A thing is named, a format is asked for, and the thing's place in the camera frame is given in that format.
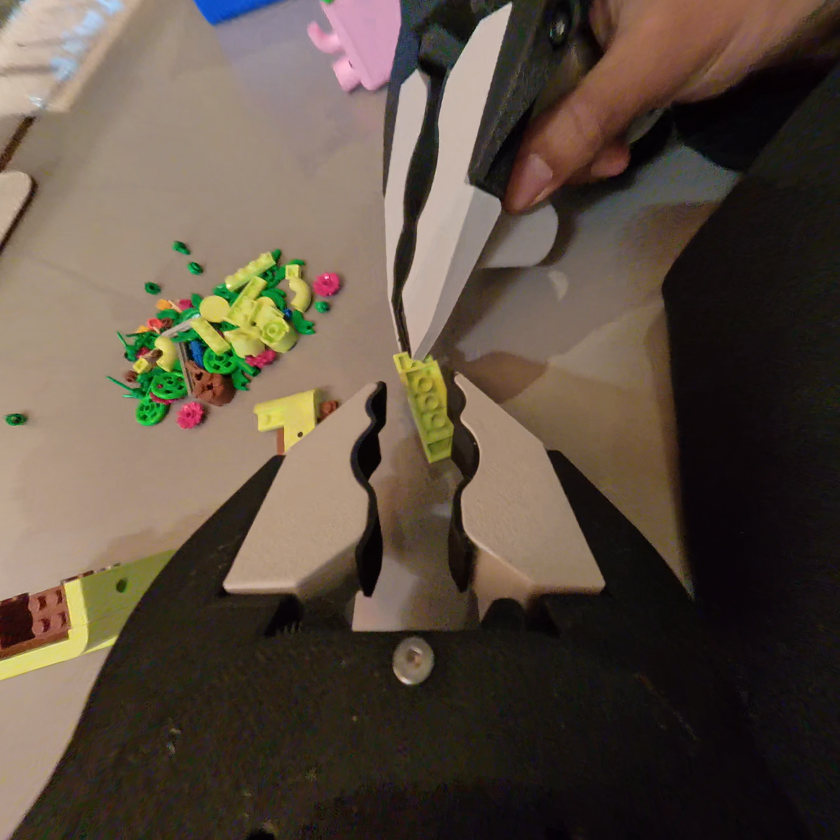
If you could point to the blue storage bin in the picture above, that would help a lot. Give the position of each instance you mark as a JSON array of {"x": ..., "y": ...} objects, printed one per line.
[{"x": 236, "y": 8}]

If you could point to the pink toy figure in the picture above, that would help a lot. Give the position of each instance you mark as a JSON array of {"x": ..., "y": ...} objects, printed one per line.
[{"x": 367, "y": 39}]

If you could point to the long lime toy plate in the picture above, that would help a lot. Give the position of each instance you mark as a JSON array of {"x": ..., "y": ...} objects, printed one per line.
[{"x": 438, "y": 449}]

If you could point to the person's right hand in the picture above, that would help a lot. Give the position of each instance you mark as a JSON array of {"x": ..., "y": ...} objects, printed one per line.
[{"x": 656, "y": 59}]

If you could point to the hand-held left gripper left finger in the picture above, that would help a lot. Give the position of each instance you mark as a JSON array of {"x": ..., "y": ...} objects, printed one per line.
[{"x": 308, "y": 525}]

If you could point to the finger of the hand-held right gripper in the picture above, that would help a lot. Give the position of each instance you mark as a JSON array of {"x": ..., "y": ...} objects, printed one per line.
[
  {"x": 397, "y": 164},
  {"x": 459, "y": 197}
]

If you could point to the pile of small toy bricks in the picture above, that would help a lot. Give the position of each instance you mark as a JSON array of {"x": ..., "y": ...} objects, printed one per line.
[{"x": 243, "y": 328}]

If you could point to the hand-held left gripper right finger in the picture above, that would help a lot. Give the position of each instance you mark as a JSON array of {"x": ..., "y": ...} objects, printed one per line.
[{"x": 525, "y": 525}]

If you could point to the short lime toy plate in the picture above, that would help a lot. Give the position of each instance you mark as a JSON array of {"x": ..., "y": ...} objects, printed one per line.
[{"x": 426, "y": 400}]

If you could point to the laminated instruction sheet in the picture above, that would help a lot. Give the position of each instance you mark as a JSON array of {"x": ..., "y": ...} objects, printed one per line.
[{"x": 59, "y": 65}]

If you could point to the lime brick box with brown bricks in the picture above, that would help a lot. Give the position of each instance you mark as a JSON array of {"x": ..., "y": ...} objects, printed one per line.
[{"x": 98, "y": 604}]

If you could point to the person's black clothing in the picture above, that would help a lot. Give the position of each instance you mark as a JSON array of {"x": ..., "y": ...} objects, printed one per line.
[{"x": 754, "y": 394}]

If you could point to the lime bracket build with brown plate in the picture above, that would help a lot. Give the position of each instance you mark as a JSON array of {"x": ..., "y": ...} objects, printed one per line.
[{"x": 289, "y": 413}]

